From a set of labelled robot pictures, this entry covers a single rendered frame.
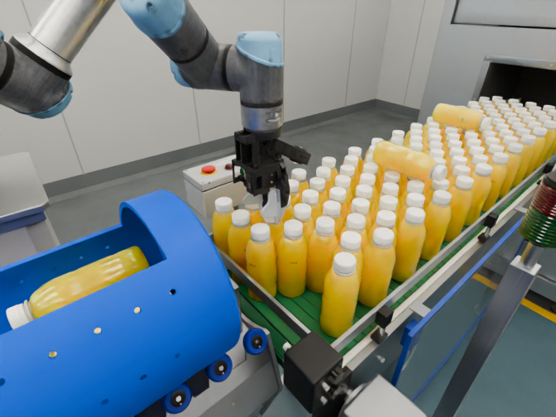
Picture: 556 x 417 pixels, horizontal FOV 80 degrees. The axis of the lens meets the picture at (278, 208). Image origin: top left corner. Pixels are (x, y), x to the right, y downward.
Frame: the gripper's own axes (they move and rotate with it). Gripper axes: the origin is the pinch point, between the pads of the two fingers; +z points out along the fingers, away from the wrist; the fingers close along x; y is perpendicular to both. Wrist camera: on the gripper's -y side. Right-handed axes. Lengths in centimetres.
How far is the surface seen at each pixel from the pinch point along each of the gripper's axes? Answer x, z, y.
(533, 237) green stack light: 41.6, -9.3, -17.3
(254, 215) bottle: -4.9, 2.5, 1.3
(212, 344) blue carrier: 20.4, -1.0, 27.2
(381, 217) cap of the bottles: 17.0, -0.7, -16.2
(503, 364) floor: 46, 108, -104
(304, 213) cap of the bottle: 5.0, -0.3, -4.9
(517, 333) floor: 45, 108, -128
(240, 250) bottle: -1.1, 6.7, 8.3
